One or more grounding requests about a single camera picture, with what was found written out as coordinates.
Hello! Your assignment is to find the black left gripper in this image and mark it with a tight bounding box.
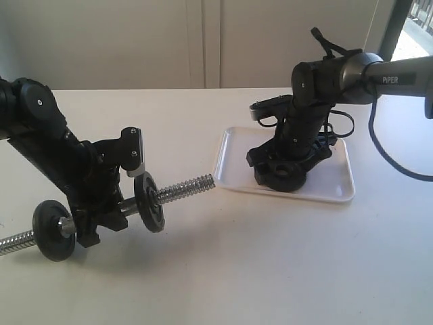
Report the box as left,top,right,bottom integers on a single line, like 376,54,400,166
68,142,129,248

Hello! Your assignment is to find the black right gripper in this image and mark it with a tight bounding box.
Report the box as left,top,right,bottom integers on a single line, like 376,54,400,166
246,133,334,185

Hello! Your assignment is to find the black weight plate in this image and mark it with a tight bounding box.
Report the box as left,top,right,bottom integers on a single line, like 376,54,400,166
134,171,165,233
261,160,306,192
32,200,76,262

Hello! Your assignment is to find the chrome dumbbell bar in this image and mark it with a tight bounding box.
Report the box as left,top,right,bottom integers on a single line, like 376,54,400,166
1,174,215,256

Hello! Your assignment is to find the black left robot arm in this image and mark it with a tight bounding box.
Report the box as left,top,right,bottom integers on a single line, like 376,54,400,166
1,78,128,247

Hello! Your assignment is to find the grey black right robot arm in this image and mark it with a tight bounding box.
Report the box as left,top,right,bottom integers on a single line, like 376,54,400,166
115,51,432,232

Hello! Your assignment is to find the white plastic tray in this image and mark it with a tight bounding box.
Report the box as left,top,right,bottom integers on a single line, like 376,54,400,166
212,127,355,203

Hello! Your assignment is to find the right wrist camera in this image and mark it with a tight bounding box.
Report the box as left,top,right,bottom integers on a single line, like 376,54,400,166
250,95,292,121

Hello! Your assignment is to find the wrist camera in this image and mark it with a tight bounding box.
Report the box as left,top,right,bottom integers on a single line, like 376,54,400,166
250,95,292,121
116,127,145,178

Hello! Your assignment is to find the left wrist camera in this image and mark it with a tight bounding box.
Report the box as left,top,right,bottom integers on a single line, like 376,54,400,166
116,127,145,178

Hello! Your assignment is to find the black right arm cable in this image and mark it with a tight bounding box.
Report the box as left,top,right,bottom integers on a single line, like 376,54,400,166
310,27,433,180

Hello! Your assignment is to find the dark window frame post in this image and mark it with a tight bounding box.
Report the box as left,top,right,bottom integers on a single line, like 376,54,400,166
378,0,412,61

